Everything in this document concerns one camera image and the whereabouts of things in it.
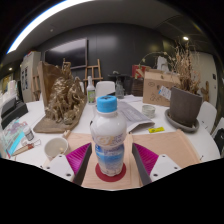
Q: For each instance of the white plaster statue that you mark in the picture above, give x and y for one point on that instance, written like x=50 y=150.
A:
x=162 y=63

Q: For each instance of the white cabinet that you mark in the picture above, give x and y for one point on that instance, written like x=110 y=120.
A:
x=30 y=75

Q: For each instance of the grey plant saucer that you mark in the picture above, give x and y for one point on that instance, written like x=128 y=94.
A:
x=181 y=128

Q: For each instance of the flat round red coaster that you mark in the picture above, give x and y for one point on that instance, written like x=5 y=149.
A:
x=100 y=176

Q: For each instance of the round ceiling spotlight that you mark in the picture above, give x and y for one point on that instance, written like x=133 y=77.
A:
x=185 y=38

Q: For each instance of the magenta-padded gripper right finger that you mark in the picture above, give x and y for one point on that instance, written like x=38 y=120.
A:
x=146 y=160

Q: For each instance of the dark wall screen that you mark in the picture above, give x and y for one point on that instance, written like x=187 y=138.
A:
x=66 y=53

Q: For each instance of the golden sculpture on wooden base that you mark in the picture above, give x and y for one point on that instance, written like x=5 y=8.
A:
x=65 y=100

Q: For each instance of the large black flat box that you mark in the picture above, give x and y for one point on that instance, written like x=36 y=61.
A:
x=16 y=115

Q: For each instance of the newspaper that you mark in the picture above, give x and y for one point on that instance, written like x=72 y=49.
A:
x=135 y=118

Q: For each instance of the beige canvas mat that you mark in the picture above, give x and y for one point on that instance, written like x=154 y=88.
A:
x=170 y=145

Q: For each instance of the cardboard box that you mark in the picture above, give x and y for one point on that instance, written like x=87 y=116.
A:
x=155 y=88

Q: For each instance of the black stand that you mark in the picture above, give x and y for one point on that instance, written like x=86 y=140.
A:
x=128 y=83

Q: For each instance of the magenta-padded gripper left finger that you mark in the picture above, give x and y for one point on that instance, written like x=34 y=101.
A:
x=77 y=160

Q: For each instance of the long ceiling light strip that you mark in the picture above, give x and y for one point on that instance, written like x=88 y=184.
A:
x=43 y=18

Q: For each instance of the red box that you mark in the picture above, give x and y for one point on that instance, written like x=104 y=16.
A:
x=138 y=70

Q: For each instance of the clear bottle green label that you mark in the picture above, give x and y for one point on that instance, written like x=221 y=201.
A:
x=91 y=95

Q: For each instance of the wooden easel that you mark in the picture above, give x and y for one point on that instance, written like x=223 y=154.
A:
x=93 y=71

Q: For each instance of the purple and blue print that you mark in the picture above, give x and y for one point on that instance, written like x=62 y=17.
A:
x=11 y=136

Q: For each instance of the white drink bottle blue cap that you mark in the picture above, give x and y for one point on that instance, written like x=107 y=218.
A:
x=108 y=133

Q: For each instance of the white cup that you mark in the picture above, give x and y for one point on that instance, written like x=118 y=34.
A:
x=55 y=148

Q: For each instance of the small grey jar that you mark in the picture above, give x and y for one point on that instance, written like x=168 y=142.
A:
x=28 y=132

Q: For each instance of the wooden mannequin figure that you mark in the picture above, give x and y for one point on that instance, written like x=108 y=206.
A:
x=205 y=91

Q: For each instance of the small black flat box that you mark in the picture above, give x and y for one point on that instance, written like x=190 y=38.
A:
x=7 y=106

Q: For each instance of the yellow marker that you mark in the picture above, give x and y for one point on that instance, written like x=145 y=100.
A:
x=156 y=129

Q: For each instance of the dried plant in dark pot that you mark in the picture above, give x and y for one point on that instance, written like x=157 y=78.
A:
x=185 y=105

